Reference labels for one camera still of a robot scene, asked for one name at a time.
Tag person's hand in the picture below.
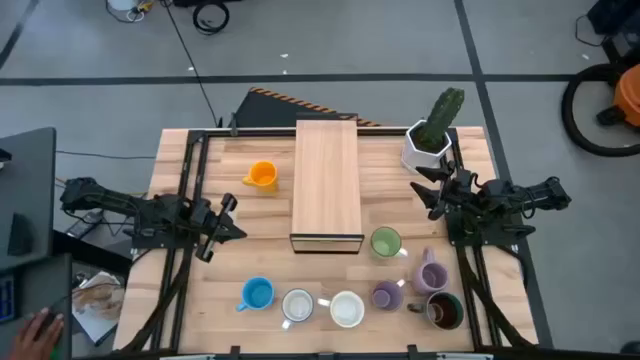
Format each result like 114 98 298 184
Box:
9 307 66 360

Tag orange vacuum cleaner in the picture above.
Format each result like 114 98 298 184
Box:
597 63 640 129

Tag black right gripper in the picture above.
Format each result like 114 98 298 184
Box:
409 163 482 222

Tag black hazard-striped mat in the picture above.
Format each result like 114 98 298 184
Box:
233 86 381 129

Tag blue white leaf-patterned mug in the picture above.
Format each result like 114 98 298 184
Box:
280 287 316 331

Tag dark keyboard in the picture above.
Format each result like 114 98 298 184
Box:
0 272 21 325

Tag green mug white handle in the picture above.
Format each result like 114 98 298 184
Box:
369 226 409 260

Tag black aluminium table frame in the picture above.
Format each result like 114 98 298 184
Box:
119 127 539 357

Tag wooden shelf riser black frame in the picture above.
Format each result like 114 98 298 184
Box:
289 118 365 255

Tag grey desk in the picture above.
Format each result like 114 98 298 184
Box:
0 127 57 274

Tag speckled teal brown mug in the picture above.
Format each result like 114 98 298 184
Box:
406 291 466 332

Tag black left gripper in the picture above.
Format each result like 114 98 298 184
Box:
191 192 248 264

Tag coiled black cable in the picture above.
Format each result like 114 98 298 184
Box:
192 0 231 36

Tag black power adapter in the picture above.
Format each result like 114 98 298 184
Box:
64 209 105 240

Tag light blue mug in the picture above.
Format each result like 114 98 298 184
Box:
235 276 276 313

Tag black rounded desk device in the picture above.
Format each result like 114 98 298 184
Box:
7 212 35 257

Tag crumpled brown paper bag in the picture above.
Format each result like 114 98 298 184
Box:
72 272 126 324

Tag lavender mug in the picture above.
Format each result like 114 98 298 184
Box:
411 246 450 296

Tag black equipment case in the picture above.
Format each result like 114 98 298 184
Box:
587 0 640 64

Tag white papers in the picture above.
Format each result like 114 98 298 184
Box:
72 299 124 347

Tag dark grey side table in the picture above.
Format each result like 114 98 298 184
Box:
0 252 74 360

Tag orange mug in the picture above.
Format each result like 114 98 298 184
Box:
242 159 280 194

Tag black vacuum hose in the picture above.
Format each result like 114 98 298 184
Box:
560 63 640 159

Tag green cactus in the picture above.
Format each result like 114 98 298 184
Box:
417 87 466 151

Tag purple mug white handle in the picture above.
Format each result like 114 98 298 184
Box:
370 278 407 312

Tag long black floor cable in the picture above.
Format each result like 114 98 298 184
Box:
159 0 224 129

